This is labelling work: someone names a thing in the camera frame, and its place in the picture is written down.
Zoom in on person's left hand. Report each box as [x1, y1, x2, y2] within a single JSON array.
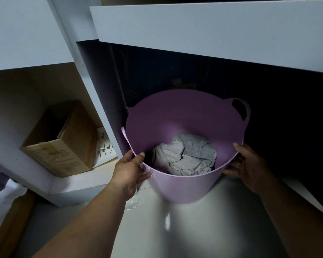
[[109, 150, 152, 201]]

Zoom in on purple plastic tub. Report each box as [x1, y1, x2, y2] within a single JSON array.
[[121, 89, 251, 204]]

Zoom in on white plastic bag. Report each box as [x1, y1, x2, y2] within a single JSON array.
[[0, 178, 28, 241]]

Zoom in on brown wooden board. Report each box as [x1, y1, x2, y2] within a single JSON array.
[[0, 190, 37, 258]]

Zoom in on person's right hand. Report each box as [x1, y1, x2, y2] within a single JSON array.
[[223, 143, 275, 195]]

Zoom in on clear plastic wrap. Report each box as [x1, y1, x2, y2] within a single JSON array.
[[125, 195, 140, 211]]

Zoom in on brown cardboard box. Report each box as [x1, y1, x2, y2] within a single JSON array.
[[20, 101, 99, 178]]

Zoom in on person's left forearm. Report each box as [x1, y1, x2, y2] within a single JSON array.
[[32, 182, 131, 258]]

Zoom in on white cutout cardboard insert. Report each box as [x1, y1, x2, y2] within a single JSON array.
[[93, 127, 118, 168]]

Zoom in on grey crumpled garment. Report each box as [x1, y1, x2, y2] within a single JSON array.
[[154, 133, 217, 176]]

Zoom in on white shelf cabinet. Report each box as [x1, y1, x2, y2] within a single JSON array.
[[0, 0, 323, 207]]

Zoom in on person's right forearm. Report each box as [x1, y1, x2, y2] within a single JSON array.
[[259, 179, 323, 258]]

